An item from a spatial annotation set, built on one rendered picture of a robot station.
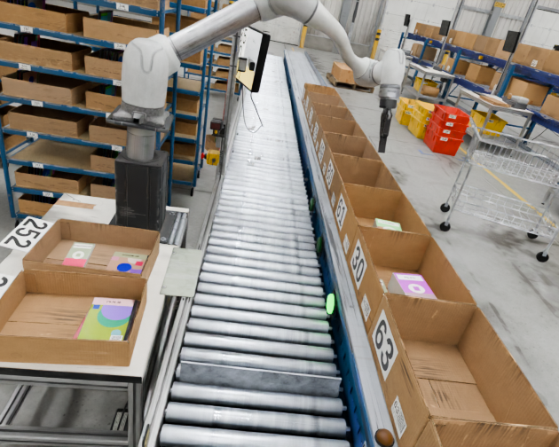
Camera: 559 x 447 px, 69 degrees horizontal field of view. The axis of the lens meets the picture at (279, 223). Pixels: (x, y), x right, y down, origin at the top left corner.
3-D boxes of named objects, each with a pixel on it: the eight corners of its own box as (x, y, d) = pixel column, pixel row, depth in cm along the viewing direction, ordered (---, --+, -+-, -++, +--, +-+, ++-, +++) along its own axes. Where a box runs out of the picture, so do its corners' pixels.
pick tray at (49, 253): (60, 239, 161) (59, 217, 156) (160, 252, 165) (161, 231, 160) (24, 284, 136) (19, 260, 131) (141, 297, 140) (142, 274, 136)
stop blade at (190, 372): (179, 382, 118) (181, 360, 113) (334, 397, 122) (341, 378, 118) (178, 383, 117) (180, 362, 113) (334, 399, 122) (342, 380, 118)
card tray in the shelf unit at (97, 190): (90, 197, 274) (90, 183, 269) (106, 178, 300) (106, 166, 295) (151, 205, 278) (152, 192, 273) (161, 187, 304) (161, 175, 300)
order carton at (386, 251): (346, 262, 159) (358, 224, 151) (417, 271, 162) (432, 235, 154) (366, 335, 125) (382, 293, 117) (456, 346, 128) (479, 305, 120)
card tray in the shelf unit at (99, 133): (89, 140, 254) (88, 124, 250) (105, 126, 281) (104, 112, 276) (154, 150, 259) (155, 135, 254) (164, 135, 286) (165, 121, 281)
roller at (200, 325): (184, 325, 140) (185, 313, 138) (331, 341, 145) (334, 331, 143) (181, 335, 136) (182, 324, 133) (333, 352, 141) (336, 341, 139)
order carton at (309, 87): (301, 100, 397) (304, 82, 389) (330, 105, 401) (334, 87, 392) (303, 110, 363) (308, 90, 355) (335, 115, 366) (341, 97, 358)
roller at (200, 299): (191, 300, 151) (192, 289, 149) (326, 317, 157) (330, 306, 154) (188, 309, 147) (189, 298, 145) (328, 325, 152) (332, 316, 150)
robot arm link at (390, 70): (407, 86, 180) (388, 88, 191) (413, 49, 177) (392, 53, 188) (389, 82, 175) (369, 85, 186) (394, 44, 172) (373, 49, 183)
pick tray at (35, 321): (26, 292, 133) (21, 268, 128) (147, 301, 140) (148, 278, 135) (-20, 361, 109) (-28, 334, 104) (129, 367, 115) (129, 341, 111)
